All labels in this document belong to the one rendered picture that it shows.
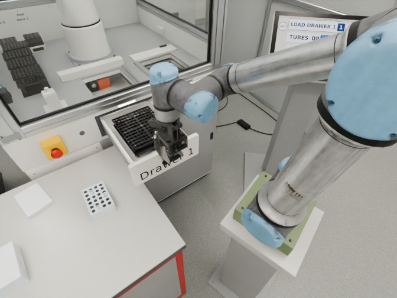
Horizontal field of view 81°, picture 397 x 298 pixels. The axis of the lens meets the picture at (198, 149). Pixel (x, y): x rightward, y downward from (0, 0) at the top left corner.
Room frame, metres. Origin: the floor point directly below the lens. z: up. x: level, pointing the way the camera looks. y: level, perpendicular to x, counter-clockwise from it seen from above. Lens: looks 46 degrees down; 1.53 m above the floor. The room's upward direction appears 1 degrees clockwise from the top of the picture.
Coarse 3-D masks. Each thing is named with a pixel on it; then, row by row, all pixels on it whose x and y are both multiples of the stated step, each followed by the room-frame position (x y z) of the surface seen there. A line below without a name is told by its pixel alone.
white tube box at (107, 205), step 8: (96, 184) 0.51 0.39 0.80; (104, 184) 0.51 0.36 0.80; (88, 192) 0.48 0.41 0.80; (96, 192) 0.48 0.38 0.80; (88, 200) 0.45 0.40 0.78; (96, 200) 0.45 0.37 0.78; (104, 200) 0.44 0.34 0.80; (112, 200) 0.44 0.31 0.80; (88, 208) 0.41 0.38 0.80; (96, 208) 0.41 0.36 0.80; (104, 208) 0.41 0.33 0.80; (112, 208) 0.42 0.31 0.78; (96, 216) 0.39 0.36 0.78
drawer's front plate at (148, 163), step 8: (192, 136) 0.65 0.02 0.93; (192, 144) 0.64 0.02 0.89; (184, 152) 0.62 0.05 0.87; (192, 152) 0.64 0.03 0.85; (144, 160) 0.52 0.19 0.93; (152, 160) 0.54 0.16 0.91; (160, 160) 0.56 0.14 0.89; (176, 160) 0.60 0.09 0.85; (184, 160) 0.62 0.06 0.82; (128, 168) 0.50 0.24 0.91; (136, 168) 0.50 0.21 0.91; (144, 168) 0.52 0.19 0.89; (152, 168) 0.54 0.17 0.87; (168, 168) 0.57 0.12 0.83; (136, 176) 0.50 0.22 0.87; (144, 176) 0.51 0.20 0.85; (152, 176) 0.53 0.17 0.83; (136, 184) 0.49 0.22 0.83
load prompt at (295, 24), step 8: (288, 24) 1.21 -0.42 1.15; (296, 24) 1.21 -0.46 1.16; (304, 24) 1.20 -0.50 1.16; (312, 24) 1.20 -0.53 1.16; (320, 24) 1.20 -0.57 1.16; (328, 24) 1.19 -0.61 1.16; (336, 24) 1.19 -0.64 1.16; (344, 24) 1.19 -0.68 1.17; (328, 32) 1.17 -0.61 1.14; (336, 32) 1.17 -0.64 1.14
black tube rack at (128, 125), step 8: (136, 112) 0.83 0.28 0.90; (144, 112) 0.83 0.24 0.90; (152, 112) 0.83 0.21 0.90; (112, 120) 0.77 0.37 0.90; (120, 120) 0.77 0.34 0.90; (128, 120) 0.77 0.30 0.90; (136, 120) 0.78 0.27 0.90; (144, 120) 0.81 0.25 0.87; (120, 128) 0.72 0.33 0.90; (128, 128) 0.72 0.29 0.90; (136, 128) 0.72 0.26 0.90; (144, 128) 0.72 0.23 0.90; (152, 128) 0.72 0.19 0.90; (128, 136) 0.67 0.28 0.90; (136, 136) 0.68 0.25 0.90; (144, 136) 0.68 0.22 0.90; (152, 136) 0.71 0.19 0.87; (128, 144) 0.66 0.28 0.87; (136, 144) 0.63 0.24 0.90; (152, 144) 0.66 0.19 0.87; (136, 152) 0.62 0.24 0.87; (144, 152) 0.62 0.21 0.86
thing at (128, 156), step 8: (144, 104) 0.91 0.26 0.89; (152, 104) 0.90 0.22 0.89; (120, 112) 0.84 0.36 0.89; (128, 112) 0.86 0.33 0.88; (104, 120) 0.79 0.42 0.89; (104, 128) 0.75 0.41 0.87; (112, 128) 0.79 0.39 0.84; (112, 136) 0.68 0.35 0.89; (120, 136) 0.74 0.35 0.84; (120, 144) 0.63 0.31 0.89; (120, 152) 0.62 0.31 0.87; (128, 152) 0.65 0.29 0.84; (128, 160) 0.55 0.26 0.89; (136, 160) 0.60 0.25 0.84
